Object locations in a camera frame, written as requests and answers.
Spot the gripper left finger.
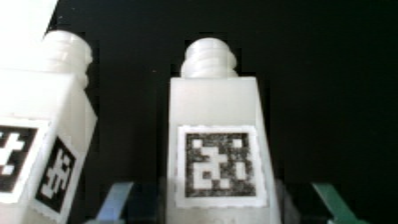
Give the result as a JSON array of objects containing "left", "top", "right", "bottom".
[{"left": 82, "top": 181, "right": 162, "bottom": 224}]

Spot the white leg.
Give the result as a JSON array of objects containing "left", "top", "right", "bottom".
[
  {"left": 0, "top": 31, "right": 98, "bottom": 224},
  {"left": 166, "top": 38, "right": 281, "bottom": 224}
]

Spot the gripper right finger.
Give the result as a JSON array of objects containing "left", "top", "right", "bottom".
[{"left": 283, "top": 181, "right": 372, "bottom": 224}]

